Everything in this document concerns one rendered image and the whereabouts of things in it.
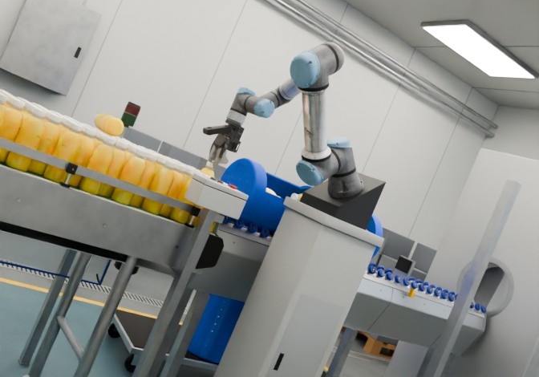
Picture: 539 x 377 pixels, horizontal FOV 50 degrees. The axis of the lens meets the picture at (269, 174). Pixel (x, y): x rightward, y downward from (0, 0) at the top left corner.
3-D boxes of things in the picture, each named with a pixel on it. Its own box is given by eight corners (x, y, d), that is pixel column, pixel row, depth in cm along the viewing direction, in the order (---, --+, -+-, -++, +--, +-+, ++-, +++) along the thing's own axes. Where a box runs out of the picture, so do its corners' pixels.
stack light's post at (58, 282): (28, 366, 255) (126, 139, 256) (19, 365, 253) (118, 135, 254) (26, 361, 259) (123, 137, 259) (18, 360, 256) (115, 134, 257)
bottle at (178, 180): (168, 215, 226) (187, 172, 226) (168, 217, 219) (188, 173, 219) (151, 208, 224) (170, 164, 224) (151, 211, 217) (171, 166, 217)
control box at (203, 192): (238, 220, 216) (249, 195, 217) (195, 204, 205) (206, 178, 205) (225, 212, 225) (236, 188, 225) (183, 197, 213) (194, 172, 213)
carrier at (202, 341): (237, 366, 321) (212, 342, 344) (298, 223, 322) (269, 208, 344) (196, 360, 304) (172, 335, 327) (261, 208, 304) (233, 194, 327)
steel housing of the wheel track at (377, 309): (471, 362, 365) (492, 312, 365) (192, 294, 236) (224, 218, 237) (435, 341, 388) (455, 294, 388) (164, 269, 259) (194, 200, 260)
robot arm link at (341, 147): (362, 164, 236) (356, 133, 231) (341, 177, 228) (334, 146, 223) (339, 160, 245) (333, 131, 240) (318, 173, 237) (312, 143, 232)
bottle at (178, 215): (188, 224, 224) (208, 180, 224) (180, 223, 218) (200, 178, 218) (174, 217, 227) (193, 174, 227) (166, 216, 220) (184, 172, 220)
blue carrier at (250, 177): (371, 271, 292) (391, 219, 294) (240, 225, 240) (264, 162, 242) (334, 256, 315) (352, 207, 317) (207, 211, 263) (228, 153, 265)
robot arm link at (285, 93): (346, 29, 210) (277, 83, 250) (327, 38, 204) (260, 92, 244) (362, 57, 210) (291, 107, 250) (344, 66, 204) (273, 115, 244)
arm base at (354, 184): (371, 185, 238) (367, 164, 234) (344, 200, 231) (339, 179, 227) (347, 178, 250) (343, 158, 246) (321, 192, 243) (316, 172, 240)
